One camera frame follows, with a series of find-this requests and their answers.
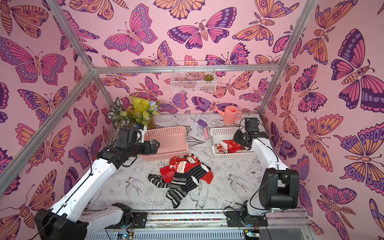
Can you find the red snowflake santa sock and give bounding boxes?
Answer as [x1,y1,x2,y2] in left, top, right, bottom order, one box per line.
[220,140,246,154]

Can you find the red penguin sock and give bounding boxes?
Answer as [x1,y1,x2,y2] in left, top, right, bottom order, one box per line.
[215,144,225,154]

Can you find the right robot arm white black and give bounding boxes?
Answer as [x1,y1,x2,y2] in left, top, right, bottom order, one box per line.
[233,118,299,227]

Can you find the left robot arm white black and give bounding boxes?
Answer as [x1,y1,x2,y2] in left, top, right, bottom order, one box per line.
[35,127,161,240]

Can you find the white plastic basket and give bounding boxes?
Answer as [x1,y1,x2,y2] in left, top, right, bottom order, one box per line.
[210,127,260,160]

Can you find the pink plastic basket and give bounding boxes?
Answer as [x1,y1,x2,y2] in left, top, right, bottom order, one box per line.
[141,126,189,162]

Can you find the pink watering can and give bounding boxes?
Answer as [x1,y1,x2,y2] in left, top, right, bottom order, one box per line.
[214,106,242,125]

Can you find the artificial plant bouquet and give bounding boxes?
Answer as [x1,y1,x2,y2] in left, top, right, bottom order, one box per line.
[104,98,162,130]

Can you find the purple pink garden trowel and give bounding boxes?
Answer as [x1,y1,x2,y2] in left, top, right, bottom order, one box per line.
[198,119,210,140]

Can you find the black white striped sock left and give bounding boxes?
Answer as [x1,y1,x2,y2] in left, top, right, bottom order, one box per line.
[148,174,171,189]

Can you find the black white striped sock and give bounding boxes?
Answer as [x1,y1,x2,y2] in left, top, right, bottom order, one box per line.
[166,182,188,209]
[148,174,171,189]

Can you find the red patterned sock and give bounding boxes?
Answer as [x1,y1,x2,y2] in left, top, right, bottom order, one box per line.
[160,166,175,183]

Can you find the red sock right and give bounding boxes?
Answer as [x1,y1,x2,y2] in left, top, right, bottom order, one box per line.
[201,171,214,185]

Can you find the red bear sock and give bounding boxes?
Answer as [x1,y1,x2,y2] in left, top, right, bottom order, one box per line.
[169,154,201,174]

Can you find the black pinstripe sock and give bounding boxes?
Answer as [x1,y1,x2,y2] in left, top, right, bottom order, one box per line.
[180,164,211,192]

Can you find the black white striped sock lower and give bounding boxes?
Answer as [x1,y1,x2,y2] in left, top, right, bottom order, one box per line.
[166,182,188,209]

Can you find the small green succulent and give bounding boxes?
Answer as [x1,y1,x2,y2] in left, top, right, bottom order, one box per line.
[204,74,215,82]

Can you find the white wire wall basket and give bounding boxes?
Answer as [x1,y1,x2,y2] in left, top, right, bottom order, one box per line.
[169,60,217,94]

